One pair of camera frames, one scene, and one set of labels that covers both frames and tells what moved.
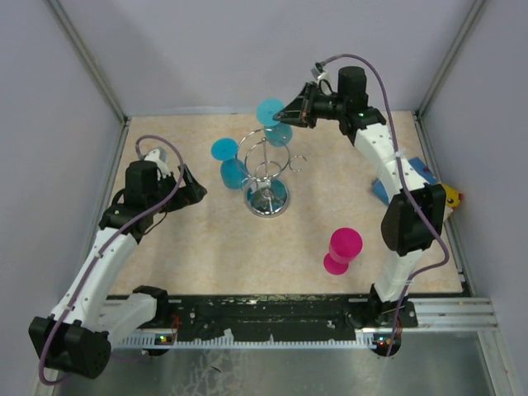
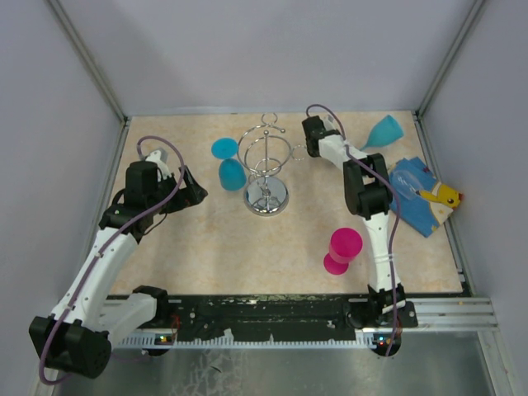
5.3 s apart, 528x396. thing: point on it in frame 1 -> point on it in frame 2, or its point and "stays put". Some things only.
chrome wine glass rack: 266,160 stays put
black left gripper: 191,193 stays put
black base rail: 285,316 stays put
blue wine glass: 276,133 -> 386,130
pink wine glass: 346,243 stays put
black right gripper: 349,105 -> 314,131
